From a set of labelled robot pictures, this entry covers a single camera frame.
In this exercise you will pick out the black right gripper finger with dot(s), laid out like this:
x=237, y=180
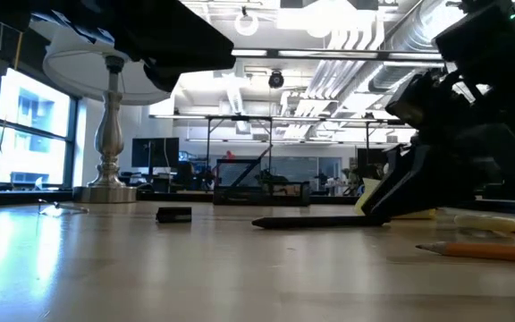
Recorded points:
x=441, y=179
x=394, y=156

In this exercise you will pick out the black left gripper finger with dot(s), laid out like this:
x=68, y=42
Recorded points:
x=181, y=40
x=163, y=78

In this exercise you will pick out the yellow sticky note pad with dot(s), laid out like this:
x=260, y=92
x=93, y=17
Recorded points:
x=367, y=192

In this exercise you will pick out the black pen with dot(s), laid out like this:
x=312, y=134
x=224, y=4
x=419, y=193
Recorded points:
x=320, y=222

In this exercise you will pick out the black binder clip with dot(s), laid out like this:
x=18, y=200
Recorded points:
x=174, y=214

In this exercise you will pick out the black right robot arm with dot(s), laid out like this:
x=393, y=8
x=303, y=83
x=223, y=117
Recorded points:
x=485, y=36

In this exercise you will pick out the black mesh desk organizer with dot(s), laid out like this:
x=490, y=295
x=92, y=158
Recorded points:
x=262, y=197

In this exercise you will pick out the black computer monitor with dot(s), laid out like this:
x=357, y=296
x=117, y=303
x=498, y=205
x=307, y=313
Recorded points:
x=154, y=152

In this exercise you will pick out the white shade silver table lamp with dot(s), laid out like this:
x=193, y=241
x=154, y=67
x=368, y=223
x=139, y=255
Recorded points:
x=109, y=134

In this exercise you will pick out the small red object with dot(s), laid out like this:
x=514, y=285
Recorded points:
x=229, y=155

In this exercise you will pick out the large glass window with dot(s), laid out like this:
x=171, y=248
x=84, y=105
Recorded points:
x=34, y=112

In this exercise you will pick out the white ceiling light panel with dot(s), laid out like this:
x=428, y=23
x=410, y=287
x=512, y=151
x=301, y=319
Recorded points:
x=329, y=18

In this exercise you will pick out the black metal rack frame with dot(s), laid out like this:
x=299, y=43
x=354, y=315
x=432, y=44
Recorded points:
x=239, y=118
x=367, y=138

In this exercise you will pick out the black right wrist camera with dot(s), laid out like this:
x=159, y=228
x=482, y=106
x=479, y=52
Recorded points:
x=418, y=103

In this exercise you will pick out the black overhead camera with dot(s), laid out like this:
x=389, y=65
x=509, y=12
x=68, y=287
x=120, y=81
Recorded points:
x=276, y=79

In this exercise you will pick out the silver ventilation duct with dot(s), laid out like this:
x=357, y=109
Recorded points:
x=414, y=36

